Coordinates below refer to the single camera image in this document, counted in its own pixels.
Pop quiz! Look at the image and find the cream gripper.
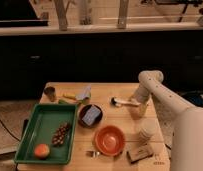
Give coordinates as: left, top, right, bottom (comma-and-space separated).
129, 99, 148, 119

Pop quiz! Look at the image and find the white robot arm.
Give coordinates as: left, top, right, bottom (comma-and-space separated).
134, 70, 203, 171

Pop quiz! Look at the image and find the red bowl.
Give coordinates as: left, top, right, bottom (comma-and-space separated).
93, 125, 125, 156

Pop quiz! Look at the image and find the dark brown bowl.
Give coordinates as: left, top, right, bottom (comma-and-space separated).
78, 104, 103, 128

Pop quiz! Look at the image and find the white paper cup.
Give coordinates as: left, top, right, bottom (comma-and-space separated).
139, 119, 157, 144

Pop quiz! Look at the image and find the wooden table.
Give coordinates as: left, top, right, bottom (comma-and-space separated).
17, 83, 170, 171

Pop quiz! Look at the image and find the brown block with black base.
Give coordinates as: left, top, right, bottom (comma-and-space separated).
126, 145, 154, 164

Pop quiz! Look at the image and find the blue sponge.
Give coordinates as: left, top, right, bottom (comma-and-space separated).
82, 106, 101, 126

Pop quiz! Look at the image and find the light blue cloth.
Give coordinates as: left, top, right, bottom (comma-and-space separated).
76, 85, 91, 100

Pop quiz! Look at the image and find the metal fork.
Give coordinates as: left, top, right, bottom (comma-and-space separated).
86, 151, 102, 158

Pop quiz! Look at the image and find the yellow banana toy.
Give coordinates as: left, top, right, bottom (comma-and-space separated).
63, 93, 76, 100

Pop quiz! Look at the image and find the bunch of dark grapes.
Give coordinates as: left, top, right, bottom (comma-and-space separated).
52, 122, 71, 146

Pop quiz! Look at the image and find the small dark metal cup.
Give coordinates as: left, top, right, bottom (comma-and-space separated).
44, 86, 56, 102

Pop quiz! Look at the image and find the green plastic tray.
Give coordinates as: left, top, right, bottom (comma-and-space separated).
14, 104, 77, 165

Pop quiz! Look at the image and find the orange peach fruit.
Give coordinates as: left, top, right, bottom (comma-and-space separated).
34, 144, 50, 159

